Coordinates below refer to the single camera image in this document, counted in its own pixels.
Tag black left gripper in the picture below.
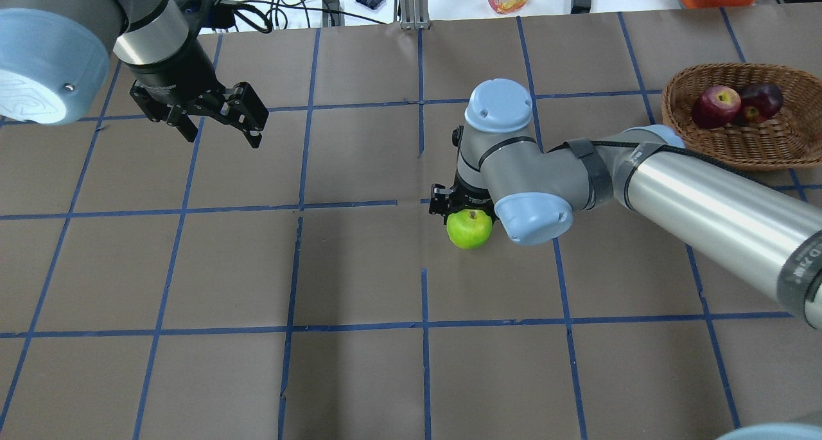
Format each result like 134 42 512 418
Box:
129 74 269 148

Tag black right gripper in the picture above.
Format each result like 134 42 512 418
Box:
429 174 498 224

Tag green apple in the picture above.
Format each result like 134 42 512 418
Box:
446 208 493 250

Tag red apple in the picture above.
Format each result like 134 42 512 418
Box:
691 85 742 129

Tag dark purple apple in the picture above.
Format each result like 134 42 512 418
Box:
735 82 784 126

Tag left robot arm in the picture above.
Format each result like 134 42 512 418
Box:
1 0 269 148

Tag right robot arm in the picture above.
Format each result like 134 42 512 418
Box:
429 79 821 329

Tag wicker basket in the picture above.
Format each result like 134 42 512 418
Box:
661 62 821 171

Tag black cable bundle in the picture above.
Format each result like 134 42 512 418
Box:
193 0 392 37

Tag aluminium frame post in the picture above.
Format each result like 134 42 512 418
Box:
394 0 430 30

